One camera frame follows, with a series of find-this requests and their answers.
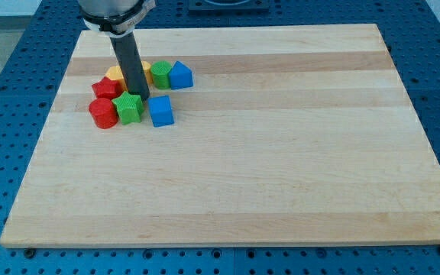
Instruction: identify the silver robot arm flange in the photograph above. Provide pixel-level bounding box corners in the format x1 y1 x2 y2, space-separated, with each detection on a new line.
77 0 156 38

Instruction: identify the green star block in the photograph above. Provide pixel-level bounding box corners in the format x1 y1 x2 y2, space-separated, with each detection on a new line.
112 91 144 125

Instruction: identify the red star block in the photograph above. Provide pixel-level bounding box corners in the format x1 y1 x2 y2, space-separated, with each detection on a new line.
91 76 124 100

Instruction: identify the blue cube block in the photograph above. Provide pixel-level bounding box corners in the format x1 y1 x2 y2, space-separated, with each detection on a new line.
148 95 174 128

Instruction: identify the blue triangle block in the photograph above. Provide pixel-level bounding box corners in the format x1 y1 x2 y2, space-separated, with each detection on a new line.
168 61 193 89

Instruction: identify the light wooden board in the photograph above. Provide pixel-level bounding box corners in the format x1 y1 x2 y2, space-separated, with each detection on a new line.
0 24 440 248

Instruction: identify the green cylinder block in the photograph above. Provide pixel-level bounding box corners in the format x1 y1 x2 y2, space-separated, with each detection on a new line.
150 60 172 89

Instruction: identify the yellow block behind rod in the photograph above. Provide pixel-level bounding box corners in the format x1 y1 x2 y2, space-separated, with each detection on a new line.
141 61 154 84

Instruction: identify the red cylinder block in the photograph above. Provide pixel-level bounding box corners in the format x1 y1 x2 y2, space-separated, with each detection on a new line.
88 98 118 129

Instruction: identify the yellow pentagon block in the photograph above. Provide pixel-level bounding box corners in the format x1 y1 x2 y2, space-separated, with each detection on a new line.
105 66 128 90

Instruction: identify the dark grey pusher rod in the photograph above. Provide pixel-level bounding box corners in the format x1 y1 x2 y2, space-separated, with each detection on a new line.
111 32 150 101

